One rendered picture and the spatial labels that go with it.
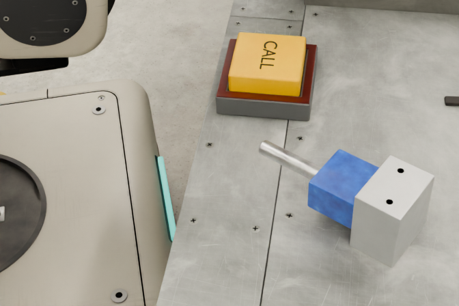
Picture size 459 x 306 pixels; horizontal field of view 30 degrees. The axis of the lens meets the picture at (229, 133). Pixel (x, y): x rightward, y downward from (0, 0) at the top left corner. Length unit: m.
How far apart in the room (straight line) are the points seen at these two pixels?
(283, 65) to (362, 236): 0.18
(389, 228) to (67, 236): 0.81
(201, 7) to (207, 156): 1.53
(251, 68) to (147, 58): 1.36
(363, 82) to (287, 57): 0.08
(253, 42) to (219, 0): 1.49
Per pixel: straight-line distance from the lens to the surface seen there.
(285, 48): 0.74
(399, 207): 0.59
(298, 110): 0.72
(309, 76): 0.74
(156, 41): 2.12
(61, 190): 1.41
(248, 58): 0.73
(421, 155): 0.71
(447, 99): 0.75
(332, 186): 0.62
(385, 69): 0.78
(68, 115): 1.53
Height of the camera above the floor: 1.30
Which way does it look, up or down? 44 degrees down
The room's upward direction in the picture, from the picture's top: 2 degrees counter-clockwise
